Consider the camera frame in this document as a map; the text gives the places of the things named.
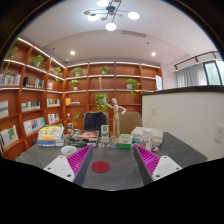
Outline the grey curtain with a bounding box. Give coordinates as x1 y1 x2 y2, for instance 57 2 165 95
175 63 208 88

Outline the wooden artist mannequin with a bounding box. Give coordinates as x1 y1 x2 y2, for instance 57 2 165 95
105 97 127 145

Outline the yellow striped white mug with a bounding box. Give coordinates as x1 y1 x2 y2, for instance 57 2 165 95
60 145 78 157

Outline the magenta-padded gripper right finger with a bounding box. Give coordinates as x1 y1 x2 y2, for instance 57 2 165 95
132 144 183 187

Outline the stack of white boxes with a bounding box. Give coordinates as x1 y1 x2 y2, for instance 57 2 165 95
130 126 165 148

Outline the wooden wall shelf unit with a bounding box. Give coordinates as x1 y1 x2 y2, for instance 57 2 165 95
0 36 164 160

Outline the colourful stack of books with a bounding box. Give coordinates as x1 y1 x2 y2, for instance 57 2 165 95
36 123 66 148

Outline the small green white carton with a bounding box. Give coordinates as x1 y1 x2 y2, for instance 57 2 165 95
100 124 111 145

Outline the tan upholstered chair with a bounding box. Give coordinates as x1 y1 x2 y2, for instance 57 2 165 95
118 111 144 135

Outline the flat round red coaster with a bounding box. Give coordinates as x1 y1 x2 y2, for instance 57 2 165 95
91 160 111 174

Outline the green and white box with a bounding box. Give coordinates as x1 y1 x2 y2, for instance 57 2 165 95
118 133 134 150

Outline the black ceiling track rail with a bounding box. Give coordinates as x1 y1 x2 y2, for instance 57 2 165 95
172 50 220 72

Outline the dark flat box stack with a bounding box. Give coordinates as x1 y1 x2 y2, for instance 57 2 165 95
64 128 101 148

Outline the ceiling air vent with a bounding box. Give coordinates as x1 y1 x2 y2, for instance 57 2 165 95
120 29 148 38

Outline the window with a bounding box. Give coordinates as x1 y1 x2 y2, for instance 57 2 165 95
203 59 224 86

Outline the branched ceiling lamp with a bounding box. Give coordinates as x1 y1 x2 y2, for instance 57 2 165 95
83 0 141 33

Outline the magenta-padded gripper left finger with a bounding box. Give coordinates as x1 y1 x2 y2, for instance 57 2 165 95
43 144 95 187

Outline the white wall socket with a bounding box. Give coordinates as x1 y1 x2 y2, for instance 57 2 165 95
214 123 224 144

